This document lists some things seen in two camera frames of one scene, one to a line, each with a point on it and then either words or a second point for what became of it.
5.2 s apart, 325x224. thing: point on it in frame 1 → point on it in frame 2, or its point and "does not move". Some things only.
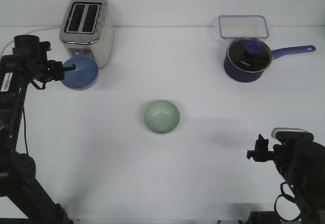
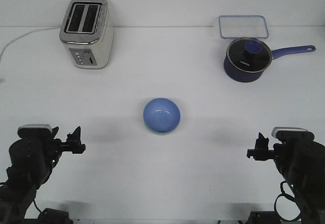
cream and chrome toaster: x=87 y=29 does not move
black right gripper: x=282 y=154 does not move
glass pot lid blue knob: x=249 y=55 does not move
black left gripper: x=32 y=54 → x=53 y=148
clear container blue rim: x=243 y=26 does not move
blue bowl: x=85 y=75 → x=161 y=115
